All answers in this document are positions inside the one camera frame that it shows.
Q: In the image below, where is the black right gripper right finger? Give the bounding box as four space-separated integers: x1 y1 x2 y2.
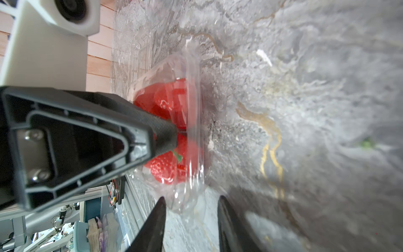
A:
217 195 261 252

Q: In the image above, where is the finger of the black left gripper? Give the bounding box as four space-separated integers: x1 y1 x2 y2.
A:
1 86 160 211

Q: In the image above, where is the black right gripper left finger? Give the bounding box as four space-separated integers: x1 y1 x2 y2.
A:
126 197 166 252

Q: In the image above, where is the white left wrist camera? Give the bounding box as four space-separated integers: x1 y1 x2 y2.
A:
1 1 101 91

